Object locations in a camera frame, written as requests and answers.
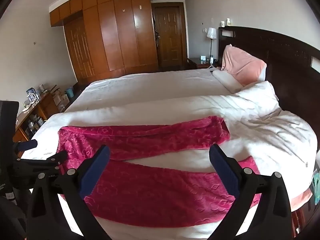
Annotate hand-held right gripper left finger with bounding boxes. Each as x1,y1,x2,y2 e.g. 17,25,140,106
26,144,112,240

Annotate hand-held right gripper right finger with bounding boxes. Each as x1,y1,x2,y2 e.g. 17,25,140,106
209,144,293,240

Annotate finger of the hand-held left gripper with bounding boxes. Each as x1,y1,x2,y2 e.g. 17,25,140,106
14,140,38,152
14,151,68,179

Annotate magenta fleece pants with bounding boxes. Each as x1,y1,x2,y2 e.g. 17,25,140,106
56,115,262,228

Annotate person's left forearm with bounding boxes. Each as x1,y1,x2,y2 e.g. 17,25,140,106
0,196,28,240

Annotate wooden side desk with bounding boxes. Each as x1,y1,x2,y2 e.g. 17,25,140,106
12,90,75,144

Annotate blue white kettle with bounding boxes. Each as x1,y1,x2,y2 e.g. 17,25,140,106
26,87,38,105

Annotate white duvet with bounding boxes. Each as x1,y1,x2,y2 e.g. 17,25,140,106
47,81,318,180

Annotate pink bed skirt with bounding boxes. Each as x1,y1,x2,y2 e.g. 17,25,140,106
291,189,313,211

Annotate white pillow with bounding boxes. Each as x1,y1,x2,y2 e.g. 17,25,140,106
212,70,245,93

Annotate white bed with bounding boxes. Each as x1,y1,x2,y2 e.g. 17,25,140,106
20,69,318,240

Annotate pink pillow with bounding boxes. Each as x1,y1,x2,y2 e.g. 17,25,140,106
221,44,267,87

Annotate wooden nightstand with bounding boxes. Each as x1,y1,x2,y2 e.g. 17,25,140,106
187,57,221,70

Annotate dark wooden headboard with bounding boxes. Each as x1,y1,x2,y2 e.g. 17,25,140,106
217,26,320,132

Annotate white shade bedside lamp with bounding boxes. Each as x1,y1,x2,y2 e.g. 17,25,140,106
207,27,217,64

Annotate brown wooden wardrobe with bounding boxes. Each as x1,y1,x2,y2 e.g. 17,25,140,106
49,0,193,85

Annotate brown panelled door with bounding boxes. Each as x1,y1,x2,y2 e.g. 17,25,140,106
151,2,188,68

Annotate dark hanging cloth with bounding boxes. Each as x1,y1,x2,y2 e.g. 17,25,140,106
153,19,161,48

